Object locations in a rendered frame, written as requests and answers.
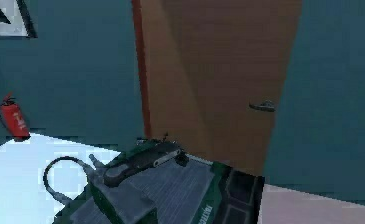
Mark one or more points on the brown wooden room door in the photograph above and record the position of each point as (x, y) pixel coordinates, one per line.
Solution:
(216, 76)

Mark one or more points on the red fire extinguisher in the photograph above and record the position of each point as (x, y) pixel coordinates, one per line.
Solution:
(14, 118)

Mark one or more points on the black framed wall picture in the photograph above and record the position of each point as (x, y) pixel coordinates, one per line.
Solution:
(8, 16)

